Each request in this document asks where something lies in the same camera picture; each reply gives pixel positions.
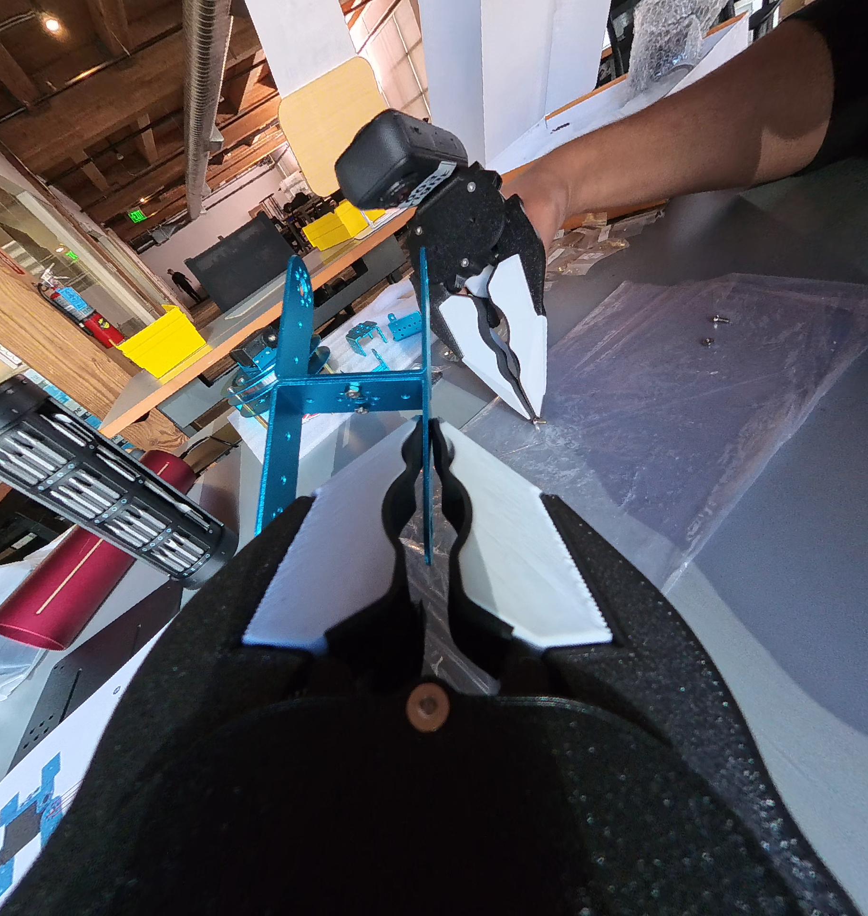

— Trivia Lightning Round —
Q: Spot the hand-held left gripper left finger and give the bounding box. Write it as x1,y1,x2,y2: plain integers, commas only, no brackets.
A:
241,423,428,652

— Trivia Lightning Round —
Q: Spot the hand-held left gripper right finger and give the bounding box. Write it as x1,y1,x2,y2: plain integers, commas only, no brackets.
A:
434,420,614,652

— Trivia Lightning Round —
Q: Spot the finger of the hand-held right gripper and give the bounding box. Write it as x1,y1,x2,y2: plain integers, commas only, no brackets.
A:
485,255,551,423
432,291,535,419

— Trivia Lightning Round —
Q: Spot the small clear plastic bag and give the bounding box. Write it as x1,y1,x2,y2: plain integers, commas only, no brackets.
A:
399,494,499,691

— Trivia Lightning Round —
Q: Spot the blue metal bracket assembly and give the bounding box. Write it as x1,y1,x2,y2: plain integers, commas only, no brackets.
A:
253,248,444,566

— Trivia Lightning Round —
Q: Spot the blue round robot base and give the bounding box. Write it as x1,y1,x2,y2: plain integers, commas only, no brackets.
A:
224,327,289,419

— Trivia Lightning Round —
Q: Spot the person's right forearm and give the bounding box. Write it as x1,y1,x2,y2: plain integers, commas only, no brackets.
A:
509,0,868,247

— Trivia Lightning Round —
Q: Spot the white foam tray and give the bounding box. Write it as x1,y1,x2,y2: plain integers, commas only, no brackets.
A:
227,287,492,502

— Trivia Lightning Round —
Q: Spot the yellow bin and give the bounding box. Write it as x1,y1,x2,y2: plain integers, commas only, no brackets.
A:
115,304,210,382
301,201,389,253

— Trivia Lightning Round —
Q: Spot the light plywood panel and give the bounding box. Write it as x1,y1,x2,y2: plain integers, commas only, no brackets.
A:
277,55,395,198

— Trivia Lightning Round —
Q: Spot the large clear plastic bag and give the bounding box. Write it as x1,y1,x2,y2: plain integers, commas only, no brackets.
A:
499,272,868,591

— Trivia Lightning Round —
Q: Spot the black monitor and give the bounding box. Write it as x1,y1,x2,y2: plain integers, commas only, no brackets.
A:
184,215,300,316

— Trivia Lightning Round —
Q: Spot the wooden partition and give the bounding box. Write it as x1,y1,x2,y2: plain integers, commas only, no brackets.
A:
98,201,421,437

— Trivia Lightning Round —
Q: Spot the red cylindrical container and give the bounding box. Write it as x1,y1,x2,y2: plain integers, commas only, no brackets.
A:
0,448,202,654

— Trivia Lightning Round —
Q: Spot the black perforated plate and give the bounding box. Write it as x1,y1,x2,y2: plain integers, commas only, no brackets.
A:
5,573,192,774

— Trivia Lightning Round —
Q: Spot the bubble wrap roll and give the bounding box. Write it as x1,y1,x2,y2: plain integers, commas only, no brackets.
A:
628,0,743,84

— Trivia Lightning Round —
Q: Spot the red fire extinguisher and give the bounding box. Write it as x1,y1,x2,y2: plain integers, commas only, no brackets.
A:
80,304,129,353

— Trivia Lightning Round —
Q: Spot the white crumpled bag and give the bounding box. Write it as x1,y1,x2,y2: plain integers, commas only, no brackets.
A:
0,552,63,717

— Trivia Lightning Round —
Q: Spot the perforated blue metal bracket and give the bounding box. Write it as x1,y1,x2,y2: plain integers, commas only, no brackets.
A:
344,318,392,359

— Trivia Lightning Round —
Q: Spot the black ribbed handle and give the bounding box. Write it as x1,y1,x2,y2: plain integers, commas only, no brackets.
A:
0,375,243,591

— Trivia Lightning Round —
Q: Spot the silver ventilation duct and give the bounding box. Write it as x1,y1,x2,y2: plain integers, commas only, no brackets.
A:
181,0,238,184

